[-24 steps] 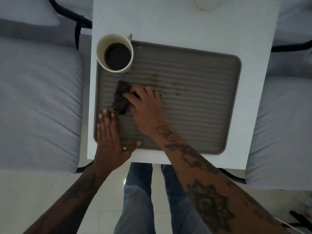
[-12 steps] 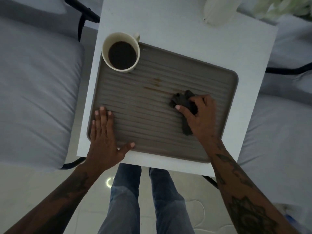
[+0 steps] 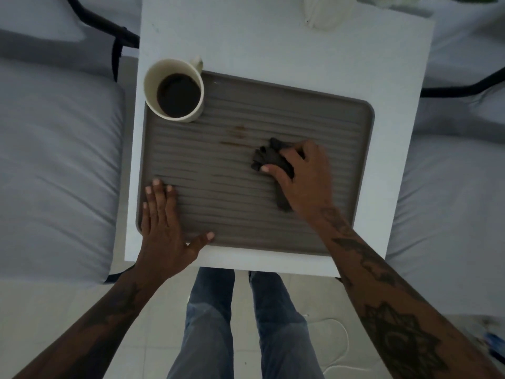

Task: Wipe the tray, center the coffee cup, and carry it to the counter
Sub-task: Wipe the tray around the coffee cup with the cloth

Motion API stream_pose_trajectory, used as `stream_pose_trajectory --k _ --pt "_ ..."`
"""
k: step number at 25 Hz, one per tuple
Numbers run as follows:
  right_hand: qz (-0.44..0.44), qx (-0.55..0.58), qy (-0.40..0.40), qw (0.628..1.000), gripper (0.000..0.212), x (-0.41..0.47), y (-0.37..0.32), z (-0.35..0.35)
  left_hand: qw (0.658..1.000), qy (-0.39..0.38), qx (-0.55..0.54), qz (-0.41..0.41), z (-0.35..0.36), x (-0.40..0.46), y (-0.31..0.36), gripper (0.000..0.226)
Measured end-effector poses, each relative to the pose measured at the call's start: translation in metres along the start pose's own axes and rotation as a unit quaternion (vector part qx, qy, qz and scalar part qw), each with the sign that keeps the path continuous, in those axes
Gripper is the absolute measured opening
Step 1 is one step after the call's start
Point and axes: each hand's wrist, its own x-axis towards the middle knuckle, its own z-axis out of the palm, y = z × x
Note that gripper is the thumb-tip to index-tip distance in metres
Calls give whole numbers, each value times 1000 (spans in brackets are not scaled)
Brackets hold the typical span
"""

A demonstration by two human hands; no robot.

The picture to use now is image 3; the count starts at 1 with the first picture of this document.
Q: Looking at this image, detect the person's right hand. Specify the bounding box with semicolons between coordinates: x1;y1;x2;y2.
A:
260;138;337;222

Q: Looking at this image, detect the person's left hand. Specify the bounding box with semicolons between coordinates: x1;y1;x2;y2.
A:
134;178;216;283

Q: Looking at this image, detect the dark grey cloth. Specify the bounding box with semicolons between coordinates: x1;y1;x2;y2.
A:
251;137;305;213

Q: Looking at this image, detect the grey ribbed tray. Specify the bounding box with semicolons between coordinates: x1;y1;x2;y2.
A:
136;71;375;257

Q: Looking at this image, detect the cream coffee mug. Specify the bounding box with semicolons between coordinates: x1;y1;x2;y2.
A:
143;55;205;124

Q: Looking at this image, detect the person's right forearm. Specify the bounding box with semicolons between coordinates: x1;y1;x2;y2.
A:
311;208;502;379

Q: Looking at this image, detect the person's left forearm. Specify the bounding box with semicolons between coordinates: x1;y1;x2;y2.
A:
14;268;174;379

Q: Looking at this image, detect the person's left leg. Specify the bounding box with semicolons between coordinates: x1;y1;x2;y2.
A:
167;267;236;379

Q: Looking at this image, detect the person's leg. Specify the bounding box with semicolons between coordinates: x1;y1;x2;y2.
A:
248;271;326;379
167;267;236;379

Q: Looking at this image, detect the person's right leg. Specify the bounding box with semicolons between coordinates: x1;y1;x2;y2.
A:
248;271;326;379

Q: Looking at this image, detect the grey seat cushion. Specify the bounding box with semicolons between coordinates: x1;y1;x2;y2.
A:
385;134;505;316
0;58;126;285

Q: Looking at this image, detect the white square side table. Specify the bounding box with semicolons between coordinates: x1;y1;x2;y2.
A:
124;0;436;279

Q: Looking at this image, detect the white vase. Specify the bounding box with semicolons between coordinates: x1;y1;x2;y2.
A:
302;0;358;30

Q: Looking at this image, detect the grey back cushion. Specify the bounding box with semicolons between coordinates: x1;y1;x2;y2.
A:
0;0;87;42
469;81;505;127

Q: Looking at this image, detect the clear bottle blue label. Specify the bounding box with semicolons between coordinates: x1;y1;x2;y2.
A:
483;331;505;364

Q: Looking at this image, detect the white cable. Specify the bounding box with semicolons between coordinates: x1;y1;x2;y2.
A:
304;314;371;379

